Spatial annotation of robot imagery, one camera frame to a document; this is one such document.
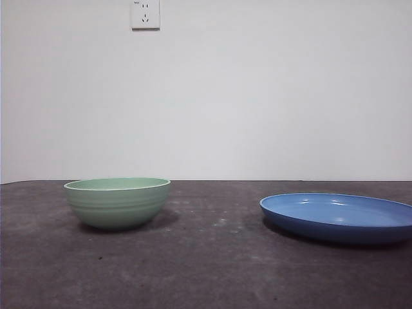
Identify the blue plate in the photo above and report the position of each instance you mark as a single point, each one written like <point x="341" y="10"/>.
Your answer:
<point x="322" y="225"/>

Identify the white wall socket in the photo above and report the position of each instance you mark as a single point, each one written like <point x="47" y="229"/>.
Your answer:
<point x="145" y="16"/>

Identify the green ribbed bowl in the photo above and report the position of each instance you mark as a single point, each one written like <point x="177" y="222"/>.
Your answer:
<point x="116" y="209"/>

